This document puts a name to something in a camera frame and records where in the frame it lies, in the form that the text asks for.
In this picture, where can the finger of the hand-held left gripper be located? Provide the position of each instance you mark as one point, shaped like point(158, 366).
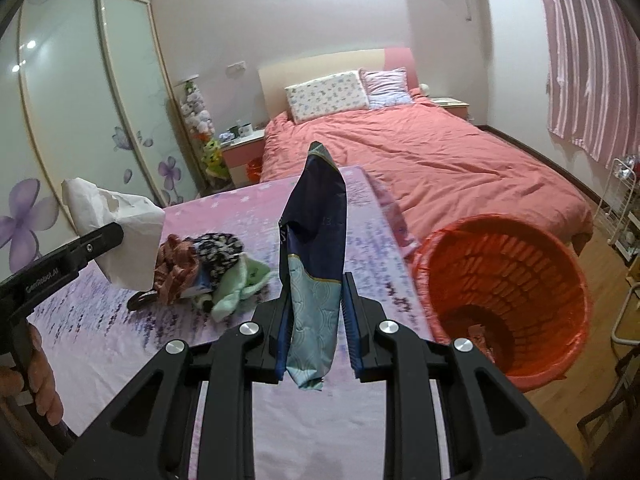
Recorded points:
point(97, 242)

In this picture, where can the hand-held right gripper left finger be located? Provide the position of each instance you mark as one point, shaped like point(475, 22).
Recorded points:
point(281, 355)

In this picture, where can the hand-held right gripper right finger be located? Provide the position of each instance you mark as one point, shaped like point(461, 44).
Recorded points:
point(350, 335)

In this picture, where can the white tissue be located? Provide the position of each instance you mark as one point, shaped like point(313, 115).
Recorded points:
point(130, 240)

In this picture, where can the dark blue snack packet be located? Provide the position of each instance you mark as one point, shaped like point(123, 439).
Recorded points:
point(315, 260)

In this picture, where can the orange plastic basket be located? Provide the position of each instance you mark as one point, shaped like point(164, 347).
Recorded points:
point(500, 270)

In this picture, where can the person's left hand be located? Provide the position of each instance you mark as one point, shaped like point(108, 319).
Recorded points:
point(47, 385)

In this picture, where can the green plush sock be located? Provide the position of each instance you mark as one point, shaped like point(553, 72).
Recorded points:
point(240, 285)

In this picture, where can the brown knit scrunchie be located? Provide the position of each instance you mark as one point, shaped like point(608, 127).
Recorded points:
point(175, 270)

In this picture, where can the pink lavender printed tablecloth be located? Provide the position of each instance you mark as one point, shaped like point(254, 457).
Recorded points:
point(125, 360)

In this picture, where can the black dotted knit cloth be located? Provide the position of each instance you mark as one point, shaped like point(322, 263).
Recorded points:
point(220, 250)

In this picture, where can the flower printed sliding wardrobe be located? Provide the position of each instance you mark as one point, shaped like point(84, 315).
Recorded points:
point(65, 110)

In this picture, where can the clear tube of plush toys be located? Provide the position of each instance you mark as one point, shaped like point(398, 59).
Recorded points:
point(197, 115)

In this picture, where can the pink white nightstand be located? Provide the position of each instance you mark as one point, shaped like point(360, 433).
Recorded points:
point(457, 108)
point(242, 157)

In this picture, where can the small red bin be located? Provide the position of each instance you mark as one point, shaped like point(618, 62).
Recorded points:
point(255, 170)

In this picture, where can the white mug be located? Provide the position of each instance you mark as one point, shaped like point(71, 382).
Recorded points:
point(245, 130)

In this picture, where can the bed with red duvet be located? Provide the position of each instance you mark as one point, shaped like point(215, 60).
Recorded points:
point(425, 160)

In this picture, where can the white floral pillow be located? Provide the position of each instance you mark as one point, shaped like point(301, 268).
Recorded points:
point(325, 95)

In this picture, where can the pink striped pillow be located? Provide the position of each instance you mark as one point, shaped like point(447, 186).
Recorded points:
point(387, 87)

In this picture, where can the dark wooden chair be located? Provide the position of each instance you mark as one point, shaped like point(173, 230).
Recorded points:
point(592, 412)

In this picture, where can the white round lamp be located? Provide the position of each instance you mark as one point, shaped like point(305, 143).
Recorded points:
point(425, 89)

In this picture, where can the cream pink headboard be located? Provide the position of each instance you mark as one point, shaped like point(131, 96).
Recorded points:
point(310, 67)

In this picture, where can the pink striped curtain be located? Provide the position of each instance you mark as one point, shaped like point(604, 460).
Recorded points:
point(590, 60)

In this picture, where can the white wall socket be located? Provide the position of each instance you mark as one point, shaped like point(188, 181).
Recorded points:
point(236, 66)

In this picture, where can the white tube frame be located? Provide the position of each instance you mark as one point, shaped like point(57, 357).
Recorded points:
point(617, 325)

